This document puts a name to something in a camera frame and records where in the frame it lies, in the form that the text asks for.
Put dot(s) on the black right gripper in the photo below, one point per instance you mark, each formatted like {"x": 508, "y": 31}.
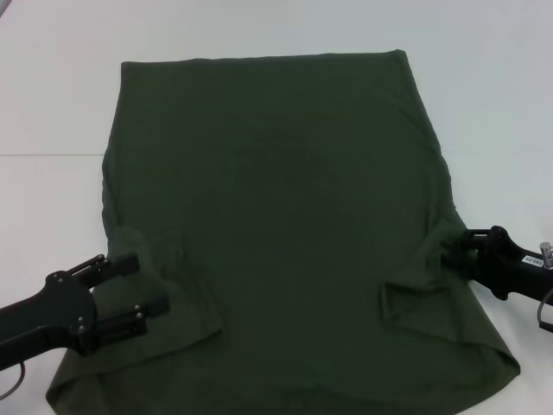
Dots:
{"x": 514, "y": 272}

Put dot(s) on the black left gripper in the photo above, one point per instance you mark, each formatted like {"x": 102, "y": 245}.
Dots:
{"x": 52, "y": 315}

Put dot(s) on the dark green t-shirt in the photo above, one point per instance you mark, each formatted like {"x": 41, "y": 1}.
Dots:
{"x": 281, "y": 194}

